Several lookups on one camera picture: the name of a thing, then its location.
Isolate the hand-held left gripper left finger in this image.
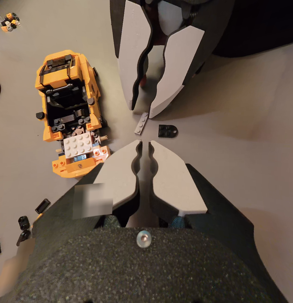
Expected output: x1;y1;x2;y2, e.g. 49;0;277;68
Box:
94;140;143;211

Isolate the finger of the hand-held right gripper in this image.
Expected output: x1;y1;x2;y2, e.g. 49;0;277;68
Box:
148;25;206;119
117;0;153;111

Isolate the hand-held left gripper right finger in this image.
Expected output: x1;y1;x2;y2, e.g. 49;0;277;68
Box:
149;141;208;216

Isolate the grey lego plate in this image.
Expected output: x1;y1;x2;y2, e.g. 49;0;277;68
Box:
134;113;150;135

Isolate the black rounded piece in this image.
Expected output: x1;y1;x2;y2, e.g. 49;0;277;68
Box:
158;124;179;139

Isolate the orange lego car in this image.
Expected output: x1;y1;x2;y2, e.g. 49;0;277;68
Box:
35;50;111;179

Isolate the pile of small lego pieces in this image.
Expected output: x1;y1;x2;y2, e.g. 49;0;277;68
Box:
0;199;51;256

